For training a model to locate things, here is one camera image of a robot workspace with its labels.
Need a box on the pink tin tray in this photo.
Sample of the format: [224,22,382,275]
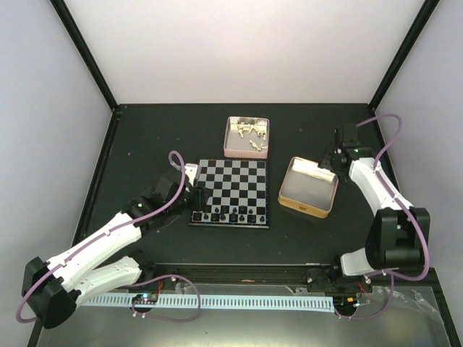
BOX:
[223,116,270,160]

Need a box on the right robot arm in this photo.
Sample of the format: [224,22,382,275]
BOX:
[318,124,430,291]

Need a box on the light blue slotted cable duct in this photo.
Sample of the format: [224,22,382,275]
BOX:
[83,293,334,313]

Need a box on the small green circuit board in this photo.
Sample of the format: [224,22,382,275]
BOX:
[132,294,158,305]

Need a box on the black and grey chessboard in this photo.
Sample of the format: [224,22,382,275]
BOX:
[190,159,269,228]

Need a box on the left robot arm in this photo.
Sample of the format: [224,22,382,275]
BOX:
[16,164,206,329]

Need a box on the black frame post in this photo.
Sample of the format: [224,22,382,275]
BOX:
[368,0,440,111]
[50,0,118,111]

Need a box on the right black frame post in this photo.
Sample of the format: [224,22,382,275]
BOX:
[368,0,440,111]

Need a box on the left black frame post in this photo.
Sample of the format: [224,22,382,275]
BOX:
[50,0,118,111]

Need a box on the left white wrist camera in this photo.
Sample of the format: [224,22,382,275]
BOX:
[185,163,200,184]

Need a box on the pile of white chess pieces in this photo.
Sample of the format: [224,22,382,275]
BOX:
[237,124,268,152]

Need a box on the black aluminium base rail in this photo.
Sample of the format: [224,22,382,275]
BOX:
[54,262,435,290]

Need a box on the yellow tin tray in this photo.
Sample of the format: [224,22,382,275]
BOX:
[278,156,339,218]

